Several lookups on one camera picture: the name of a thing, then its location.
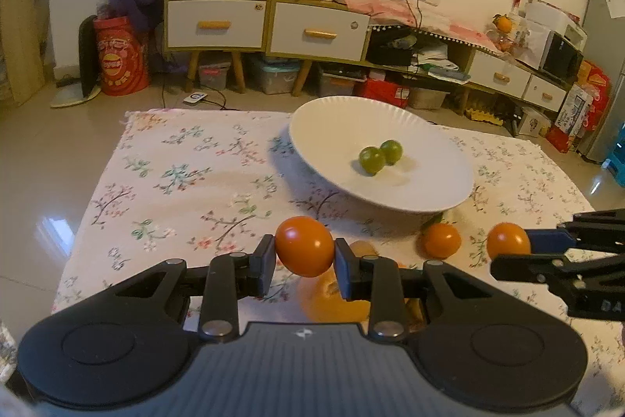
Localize white cabinet drawer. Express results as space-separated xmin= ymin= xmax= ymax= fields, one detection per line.
xmin=270 ymin=2 xmax=371 ymax=62
xmin=167 ymin=0 xmax=267 ymax=51

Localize floral tablecloth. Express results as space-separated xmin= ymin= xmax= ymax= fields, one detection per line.
xmin=51 ymin=109 xmax=625 ymax=403

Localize red snack packages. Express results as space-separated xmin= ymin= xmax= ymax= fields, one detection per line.
xmin=554 ymin=60 xmax=611 ymax=154

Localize white microwave oven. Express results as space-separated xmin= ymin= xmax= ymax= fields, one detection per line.
xmin=518 ymin=1 xmax=588 ymax=78

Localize white plate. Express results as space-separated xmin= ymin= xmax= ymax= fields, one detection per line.
xmin=288 ymin=96 xmax=475 ymax=213

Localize beige storage box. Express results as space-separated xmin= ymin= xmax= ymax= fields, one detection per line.
xmin=407 ymin=87 xmax=450 ymax=110

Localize low wooden bench cabinet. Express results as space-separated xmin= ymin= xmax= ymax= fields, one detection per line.
xmin=366 ymin=21 xmax=572 ymax=117

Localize white bench drawer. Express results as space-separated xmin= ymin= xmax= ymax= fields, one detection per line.
xmin=469 ymin=53 xmax=530 ymax=98
xmin=522 ymin=77 xmax=567 ymax=110

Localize green lime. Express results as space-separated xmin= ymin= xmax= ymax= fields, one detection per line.
xmin=359 ymin=146 xmax=386 ymax=176
xmin=379 ymin=140 xmax=404 ymax=166

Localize black upright panel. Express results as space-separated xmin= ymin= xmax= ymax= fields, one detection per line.
xmin=50 ymin=14 xmax=102 ymax=107

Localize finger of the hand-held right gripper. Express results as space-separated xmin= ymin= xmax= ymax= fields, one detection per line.
xmin=527 ymin=209 xmax=625 ymax=254
xmin=491 ymin=250 xmax=625 ymax=298

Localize grey refrigerator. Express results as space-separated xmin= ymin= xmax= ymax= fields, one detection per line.
xmin=579 ymin=0 xmax=625 ymax=164

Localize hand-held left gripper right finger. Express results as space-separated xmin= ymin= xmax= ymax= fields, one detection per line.
xmin=333 ymin=238 xmax=506 ymax=344

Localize yellow egg tray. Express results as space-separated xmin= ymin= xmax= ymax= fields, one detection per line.
xmin=464 ymin=107 xmax=504 ymax=125

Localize white printed carton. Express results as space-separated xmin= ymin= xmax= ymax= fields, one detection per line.
xmin=518 ymin=107 xmax=552 ymax=138

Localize red printed bucket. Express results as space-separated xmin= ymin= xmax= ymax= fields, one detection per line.
xmin=94 ymin=15 xmax=151 ymax=96

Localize orange tangerine with leaf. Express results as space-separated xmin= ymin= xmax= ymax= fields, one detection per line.
xmin=421 ymin=223 xmax=462 ymax=259

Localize large yellow pear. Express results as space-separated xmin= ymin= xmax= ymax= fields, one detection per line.
xmin=349 ymin=240 xmax=378 ymax=258
xmin=299 ymin=273 xmax=372 ymax=324

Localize pink cloth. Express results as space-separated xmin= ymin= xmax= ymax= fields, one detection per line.
xmin=332 ymin=0 xmax=504 ymax=51

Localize clear plastic storage box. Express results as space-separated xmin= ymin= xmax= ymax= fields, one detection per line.
xmin=320 ymin=70 xmax=364 ymax=98
xmin=198 ymin=55 xmax=231 ymax=91
xmin=256 ymin=58 xmax=300 ymax=95

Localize wooden drawer cabinet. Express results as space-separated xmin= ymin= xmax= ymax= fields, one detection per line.
xmin=266 ymin=0 xmax=373 ymax=98

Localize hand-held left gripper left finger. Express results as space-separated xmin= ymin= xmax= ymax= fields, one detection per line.
xmin=102 ymin=234 xmax=277 ymax=344

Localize blue plastic stool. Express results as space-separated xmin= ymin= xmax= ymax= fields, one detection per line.
xmin=603 ymin=143 xmax=625 ymax=183

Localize pile of papers and cloths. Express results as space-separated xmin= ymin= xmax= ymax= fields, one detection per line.
xmin=410 ymin=43 xmax=470 ymax=83

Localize red box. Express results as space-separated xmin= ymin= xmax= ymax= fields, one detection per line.
xmin=367 ymin=77 xmax=410 ymax=107

